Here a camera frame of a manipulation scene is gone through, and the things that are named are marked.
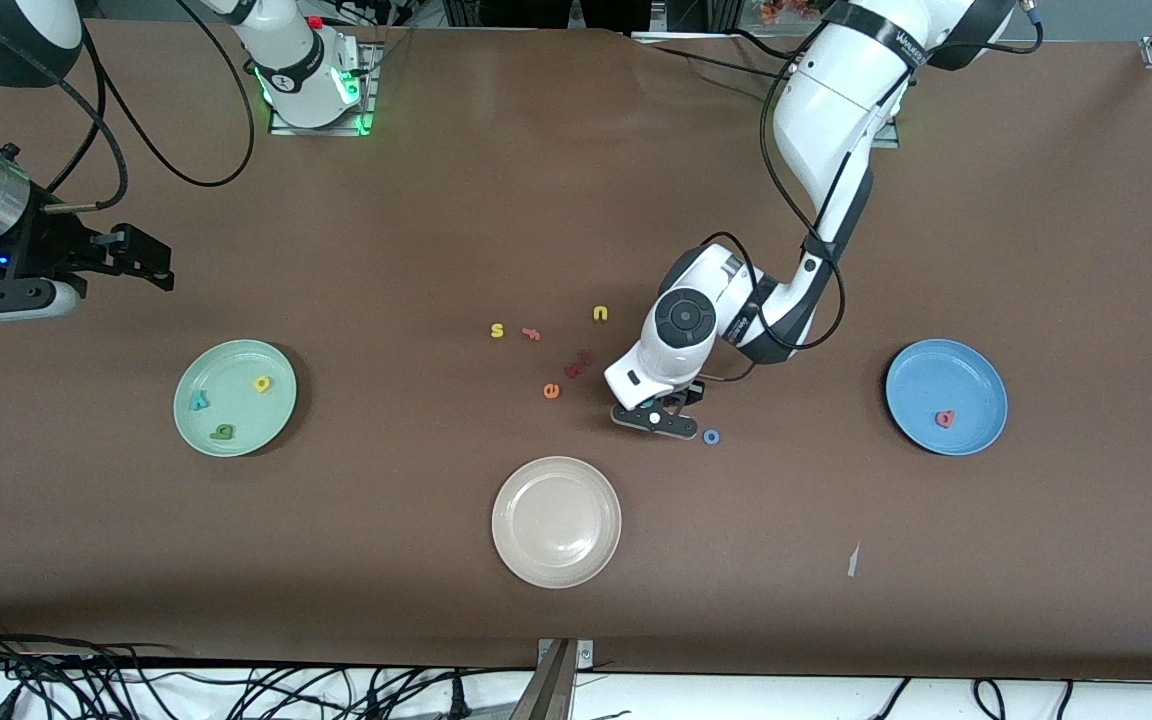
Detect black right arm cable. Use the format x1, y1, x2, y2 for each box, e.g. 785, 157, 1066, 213
41, 0, 257, 216

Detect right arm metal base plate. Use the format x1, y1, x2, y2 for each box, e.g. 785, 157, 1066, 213
269, 40, 383, 137

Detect beige plate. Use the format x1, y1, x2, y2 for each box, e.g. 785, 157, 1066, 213
491, 456, 623, 589

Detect green plate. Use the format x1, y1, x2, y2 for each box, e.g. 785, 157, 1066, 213
173, 339, 298, 459

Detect brown paper table cover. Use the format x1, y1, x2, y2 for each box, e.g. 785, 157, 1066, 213
0, 20, 1152, 683

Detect grey metal bracket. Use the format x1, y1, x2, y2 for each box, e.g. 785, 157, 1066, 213
511, 638, 596, 720

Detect black cables on table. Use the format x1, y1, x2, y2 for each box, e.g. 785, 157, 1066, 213
651, 40, 797, 87

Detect orange artificial flowers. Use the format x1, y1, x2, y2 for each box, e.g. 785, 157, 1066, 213
761, 0, 832, 27

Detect tangled black cable bundle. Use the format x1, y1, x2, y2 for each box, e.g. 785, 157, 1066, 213
0, 615, 537, 720

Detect blue plate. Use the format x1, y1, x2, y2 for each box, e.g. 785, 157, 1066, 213
884, 338, 1009, 457

